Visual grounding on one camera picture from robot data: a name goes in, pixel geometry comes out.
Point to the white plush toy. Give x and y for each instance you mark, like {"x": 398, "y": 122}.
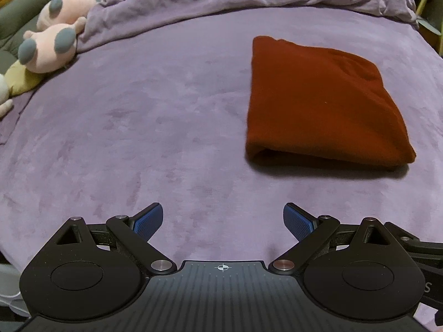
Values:
{"x": 6, "y": 103}

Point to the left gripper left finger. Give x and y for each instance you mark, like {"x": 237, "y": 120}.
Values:
{"x": 133, "y": 235}

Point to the pink plush toy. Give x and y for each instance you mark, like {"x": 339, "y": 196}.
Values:
{"x": 54, "y": 44}

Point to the grey upholstered headboard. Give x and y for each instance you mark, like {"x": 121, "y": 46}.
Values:
{"x": 17, "y": 17}

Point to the purple bed sheet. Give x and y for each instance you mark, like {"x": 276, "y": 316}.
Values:
{"x": 162, "y": 117}

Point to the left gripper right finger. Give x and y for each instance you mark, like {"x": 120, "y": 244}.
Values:
{"x": 313, "y": 236}

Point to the yellow wooden side shelf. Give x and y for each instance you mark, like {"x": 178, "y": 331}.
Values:
{"x": 429, "y": 14}

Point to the yellow plush toy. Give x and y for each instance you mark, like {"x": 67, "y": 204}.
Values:
{"x": 20, "y": 80}

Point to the dark red knit cardigan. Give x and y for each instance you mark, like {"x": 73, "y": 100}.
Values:
{"x": 313, "y": 103}

